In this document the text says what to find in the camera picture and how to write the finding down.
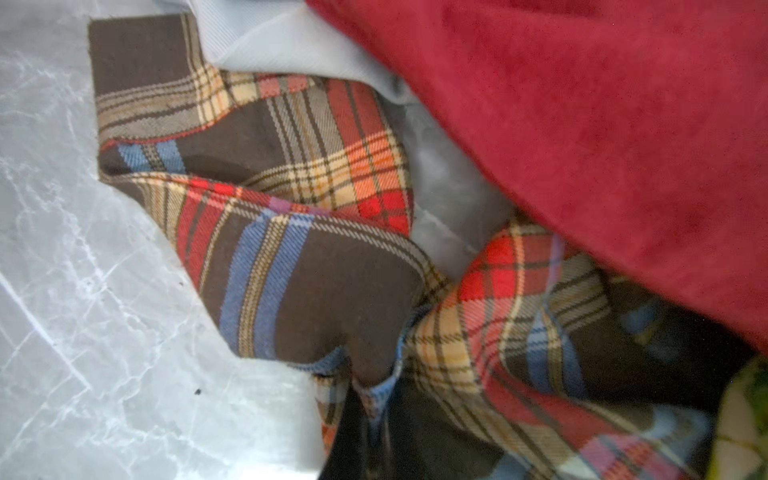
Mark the plaid brown red cloth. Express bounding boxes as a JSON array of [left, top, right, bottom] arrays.
[[88, 14, 757, 479]]

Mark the grey white cloth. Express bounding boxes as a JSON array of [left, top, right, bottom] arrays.
[[162, 1, 514, 280]]

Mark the yellow green lemon print cloth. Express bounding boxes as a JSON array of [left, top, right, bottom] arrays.
[[706, 356, 767, 480]]

